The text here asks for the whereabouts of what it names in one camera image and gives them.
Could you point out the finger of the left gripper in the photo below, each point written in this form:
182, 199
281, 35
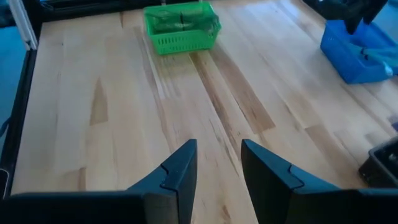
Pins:
374, 12
353, 25

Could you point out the black table edge frame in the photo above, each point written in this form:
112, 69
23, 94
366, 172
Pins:
18, 109

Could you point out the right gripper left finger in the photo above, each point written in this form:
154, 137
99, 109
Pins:
183, 174

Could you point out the green plastic basket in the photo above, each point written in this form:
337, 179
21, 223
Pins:
183, 42

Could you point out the white aluminium post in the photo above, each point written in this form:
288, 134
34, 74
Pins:
23, 25

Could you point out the blue plastic basket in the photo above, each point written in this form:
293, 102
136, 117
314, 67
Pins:
345, 59

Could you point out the black plastic basket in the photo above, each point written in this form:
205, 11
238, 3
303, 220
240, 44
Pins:
381, 168

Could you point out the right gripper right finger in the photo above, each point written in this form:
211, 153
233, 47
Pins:
267, 183

